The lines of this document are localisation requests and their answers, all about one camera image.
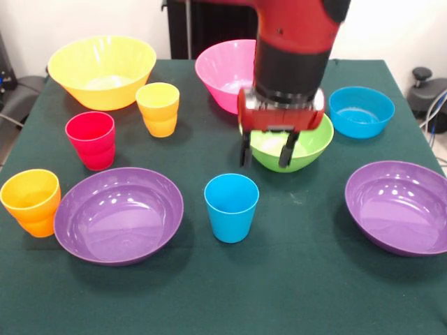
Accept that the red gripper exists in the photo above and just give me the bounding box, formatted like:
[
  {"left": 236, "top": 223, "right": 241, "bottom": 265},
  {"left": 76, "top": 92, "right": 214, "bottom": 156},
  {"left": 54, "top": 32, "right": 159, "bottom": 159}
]
[{"left": 237, "top": 87, "right": 326, "bottom": 168}]

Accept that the blue plastic cup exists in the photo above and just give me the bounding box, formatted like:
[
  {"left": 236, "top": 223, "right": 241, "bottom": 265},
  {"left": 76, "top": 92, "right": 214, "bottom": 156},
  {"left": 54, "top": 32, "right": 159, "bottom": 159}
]
[{"left": 204, "top": 173, "right": 261, "bottom": 244}]

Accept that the large pink plastic bowl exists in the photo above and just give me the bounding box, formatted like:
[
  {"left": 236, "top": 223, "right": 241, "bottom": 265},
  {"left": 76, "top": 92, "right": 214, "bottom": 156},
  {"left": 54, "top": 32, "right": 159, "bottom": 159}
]
[{"left": 194, "top": 39, "right": 259, "bottom": 115}]

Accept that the small blue plastic bowl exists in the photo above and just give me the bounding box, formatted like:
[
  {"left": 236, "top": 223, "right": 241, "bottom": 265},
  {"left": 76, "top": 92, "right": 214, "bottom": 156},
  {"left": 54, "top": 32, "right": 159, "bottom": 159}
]
[{"left": 328, "top": 86, "right": 396, "bottom": 140}]

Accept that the shallow purple plastic bowl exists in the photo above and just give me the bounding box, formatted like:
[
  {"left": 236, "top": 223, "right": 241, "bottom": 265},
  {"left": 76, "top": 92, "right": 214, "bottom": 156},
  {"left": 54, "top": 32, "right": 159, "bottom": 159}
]
[
  {"left": 53, "top": 167, "right": 185, "bottom": 267},
  {"left": 344, "top": 160, "right": 447, "bottom": 258}
]

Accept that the green plastic bowl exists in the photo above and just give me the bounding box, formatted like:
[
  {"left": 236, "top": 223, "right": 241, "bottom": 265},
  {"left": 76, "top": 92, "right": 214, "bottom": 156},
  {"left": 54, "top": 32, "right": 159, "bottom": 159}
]
[{"left": 239, "top": 113, "right": 335, "bottom": 174}]

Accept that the yellow orange plastic cup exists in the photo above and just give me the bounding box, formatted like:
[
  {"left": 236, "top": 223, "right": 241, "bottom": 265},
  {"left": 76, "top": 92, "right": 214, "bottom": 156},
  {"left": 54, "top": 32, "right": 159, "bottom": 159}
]
[{"left": 135, "top": 82, "right": 181, "bottom": 138}]

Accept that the dark green tablecloth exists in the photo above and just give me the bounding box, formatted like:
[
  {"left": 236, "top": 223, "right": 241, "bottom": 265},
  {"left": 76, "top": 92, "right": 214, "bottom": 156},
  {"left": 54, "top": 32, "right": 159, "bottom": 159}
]
[{"left": 0, "top": 58, "right": 447, "bottom": 335}]

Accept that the black stand with knob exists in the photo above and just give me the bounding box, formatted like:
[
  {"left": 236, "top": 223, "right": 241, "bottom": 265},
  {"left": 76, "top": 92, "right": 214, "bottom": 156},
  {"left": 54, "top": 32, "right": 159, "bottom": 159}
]
[{"left": 406, "top": 67, "right": 447, "bottom": 119}]

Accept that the red plastic cup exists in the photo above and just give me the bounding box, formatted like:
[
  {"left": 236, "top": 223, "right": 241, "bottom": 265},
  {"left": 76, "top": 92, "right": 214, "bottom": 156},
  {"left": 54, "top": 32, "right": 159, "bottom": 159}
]
[{"left": 64, "top": 111, "right": 117, "bottom": 172}]

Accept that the large orange plastic bowl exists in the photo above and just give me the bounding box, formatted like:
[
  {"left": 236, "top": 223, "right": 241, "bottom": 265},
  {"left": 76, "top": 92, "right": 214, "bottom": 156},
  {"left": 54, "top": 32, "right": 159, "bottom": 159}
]
[{"left": 47, "top": 34, "right": 157, "bottom": 112}]

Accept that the black grey chair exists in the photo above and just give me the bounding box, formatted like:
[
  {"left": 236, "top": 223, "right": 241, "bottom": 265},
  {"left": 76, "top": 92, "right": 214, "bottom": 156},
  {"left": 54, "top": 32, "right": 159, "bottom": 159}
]
[{"left": 0, "top": 75, "right": 48, "bottom": 127}]

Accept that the black equipment box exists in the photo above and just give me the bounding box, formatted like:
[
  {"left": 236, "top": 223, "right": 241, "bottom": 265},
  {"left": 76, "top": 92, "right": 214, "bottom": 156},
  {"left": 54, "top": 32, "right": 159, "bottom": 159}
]
[{"left": 0, "top": 33, "right": 18, "bottom": 92}]

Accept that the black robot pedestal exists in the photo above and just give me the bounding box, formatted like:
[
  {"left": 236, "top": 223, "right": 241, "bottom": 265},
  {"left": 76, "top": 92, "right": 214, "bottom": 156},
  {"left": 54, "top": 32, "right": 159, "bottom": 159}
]
[{"left": 161, "top": 0, "right": 259, "bottom": 60}]

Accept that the light blue cable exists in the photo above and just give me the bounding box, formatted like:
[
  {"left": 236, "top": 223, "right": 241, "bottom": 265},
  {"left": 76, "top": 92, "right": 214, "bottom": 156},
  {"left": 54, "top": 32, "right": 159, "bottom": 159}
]
[{"left": 418, "top": 89, "right": 447, "bottom": 132}]

